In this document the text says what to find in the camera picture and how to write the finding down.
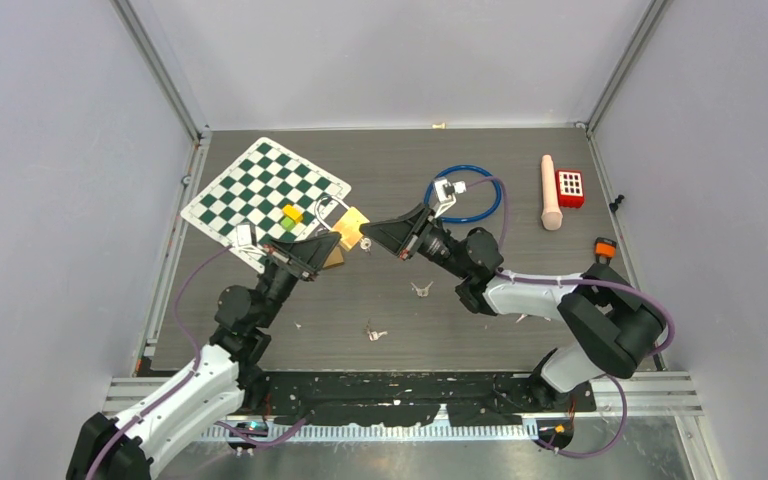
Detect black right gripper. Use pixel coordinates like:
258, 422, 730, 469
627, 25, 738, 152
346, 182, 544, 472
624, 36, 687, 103
360, 203, 471, 281

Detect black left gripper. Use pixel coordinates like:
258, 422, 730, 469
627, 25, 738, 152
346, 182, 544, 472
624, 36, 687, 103
255, 232, 340, 329

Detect brass padlock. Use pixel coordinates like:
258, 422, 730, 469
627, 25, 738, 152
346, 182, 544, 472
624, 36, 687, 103
313, 194, 369, 251
322, 246, 345, 270

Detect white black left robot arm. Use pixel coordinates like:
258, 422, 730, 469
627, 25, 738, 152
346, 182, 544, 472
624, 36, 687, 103
65, 232, 341, 479

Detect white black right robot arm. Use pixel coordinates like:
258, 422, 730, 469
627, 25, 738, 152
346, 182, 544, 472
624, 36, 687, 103
359, 204, 673, 411

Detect green block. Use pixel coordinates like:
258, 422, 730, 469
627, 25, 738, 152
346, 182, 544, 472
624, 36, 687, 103
280, 217, 296, 232

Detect yellow block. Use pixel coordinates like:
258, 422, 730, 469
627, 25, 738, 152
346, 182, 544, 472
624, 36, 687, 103
282, 204, 304, 224

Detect green white chessboard mat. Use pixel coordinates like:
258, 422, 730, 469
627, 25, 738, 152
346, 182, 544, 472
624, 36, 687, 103
180, 137, 351, 273

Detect silver keys with white tag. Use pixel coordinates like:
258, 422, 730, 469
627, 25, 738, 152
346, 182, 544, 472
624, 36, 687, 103
364, 321, 389, 342

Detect black front base panel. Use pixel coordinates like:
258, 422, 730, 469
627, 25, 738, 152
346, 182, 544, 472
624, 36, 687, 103
235, 371, 596, 427

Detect beige wooden rolling pin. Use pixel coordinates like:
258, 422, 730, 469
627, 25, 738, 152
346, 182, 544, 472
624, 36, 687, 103
540, 154, 563, 231

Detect red block with holes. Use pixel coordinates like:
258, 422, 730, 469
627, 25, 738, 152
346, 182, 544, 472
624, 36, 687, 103
555, 169, 586, 209

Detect small orange padlock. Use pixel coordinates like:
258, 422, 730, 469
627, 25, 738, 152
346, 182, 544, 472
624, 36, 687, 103
593, 237, 618, 265

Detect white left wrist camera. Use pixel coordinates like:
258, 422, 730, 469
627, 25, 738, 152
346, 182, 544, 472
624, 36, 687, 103
229, 222, 267, 257

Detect blue cable lock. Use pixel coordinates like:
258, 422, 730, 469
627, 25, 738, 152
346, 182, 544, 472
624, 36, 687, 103
422, 163, 506, 225

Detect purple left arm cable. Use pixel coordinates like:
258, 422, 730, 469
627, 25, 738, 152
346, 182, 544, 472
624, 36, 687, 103
82, 246, 309, 480

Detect black knob on rail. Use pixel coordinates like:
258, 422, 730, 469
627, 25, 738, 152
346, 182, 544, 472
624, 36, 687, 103
609, 194, 625, 213

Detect aluminium frame rail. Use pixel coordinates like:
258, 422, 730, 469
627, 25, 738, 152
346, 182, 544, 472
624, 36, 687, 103
102, 371, 704, 443

